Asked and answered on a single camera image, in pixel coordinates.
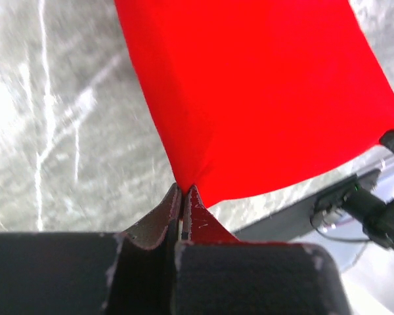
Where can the black base beam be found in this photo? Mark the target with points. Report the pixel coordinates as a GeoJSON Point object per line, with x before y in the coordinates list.
{"type": "Point", "coordinates": [295, 220]}

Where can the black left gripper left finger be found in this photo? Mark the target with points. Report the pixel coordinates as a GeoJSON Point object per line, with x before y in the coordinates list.
{"type": "Point", "coordinates": [129, 272]}

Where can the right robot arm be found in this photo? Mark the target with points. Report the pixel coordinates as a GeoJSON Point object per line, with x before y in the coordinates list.
{"type": "Point", "coordinates": [375, 215]}

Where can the bright red t shirt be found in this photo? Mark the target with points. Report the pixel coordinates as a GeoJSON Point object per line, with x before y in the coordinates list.
{"type": "Point", "coordinates": [249, 97]}

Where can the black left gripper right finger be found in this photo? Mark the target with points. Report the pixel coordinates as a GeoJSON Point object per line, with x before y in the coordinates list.
{"type": "Point", "coordinates": [216, 273]}

